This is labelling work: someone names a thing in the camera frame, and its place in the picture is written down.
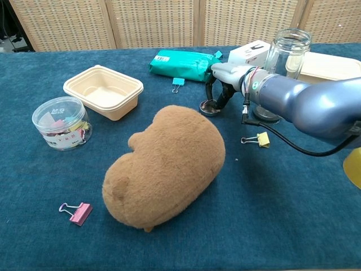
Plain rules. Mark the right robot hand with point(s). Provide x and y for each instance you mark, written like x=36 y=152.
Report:
x=228 y=73

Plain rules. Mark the small metal strainer lid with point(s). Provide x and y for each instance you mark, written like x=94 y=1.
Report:
x=208 y=110

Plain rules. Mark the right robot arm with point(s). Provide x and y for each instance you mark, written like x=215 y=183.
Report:
x=310 y=104

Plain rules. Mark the clear glass bottle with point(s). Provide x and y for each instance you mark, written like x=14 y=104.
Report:
x=290 y=53

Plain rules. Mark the teal binder clip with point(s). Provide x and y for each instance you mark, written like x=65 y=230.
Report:
x=178 y=82
x=218 y=54

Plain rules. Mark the white cardboard box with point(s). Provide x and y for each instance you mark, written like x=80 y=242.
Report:
x=242 y=55

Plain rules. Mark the green plastic package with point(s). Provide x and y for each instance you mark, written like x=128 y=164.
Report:
x=183 y=66

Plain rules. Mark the yellow binder clip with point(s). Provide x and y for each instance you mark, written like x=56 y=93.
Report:
x=264 y=139

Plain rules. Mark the woven rattan folding screen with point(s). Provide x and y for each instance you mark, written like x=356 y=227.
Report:
x=155 y=22

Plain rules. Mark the lidded beige food container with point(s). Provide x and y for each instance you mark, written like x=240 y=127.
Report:
x=332 y=67

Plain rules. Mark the brown plush toy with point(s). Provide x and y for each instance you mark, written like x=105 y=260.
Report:
x=169 y=169

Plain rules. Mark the open beige food container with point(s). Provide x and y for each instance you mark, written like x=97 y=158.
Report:
x=112 y=108

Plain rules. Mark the blue tablecloth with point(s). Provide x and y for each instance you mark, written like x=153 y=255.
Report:
x=268 y=197

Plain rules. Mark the yellow plastic object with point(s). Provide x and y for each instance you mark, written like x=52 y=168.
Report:
x=354 y=169

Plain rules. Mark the clear jar of binder clips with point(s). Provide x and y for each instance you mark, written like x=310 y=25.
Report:
x=60 y=124

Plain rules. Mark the pink binder clip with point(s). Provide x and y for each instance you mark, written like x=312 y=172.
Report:
x=80 y=213

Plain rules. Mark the dark background equipment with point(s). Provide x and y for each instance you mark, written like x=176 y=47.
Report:
x=7 y=34

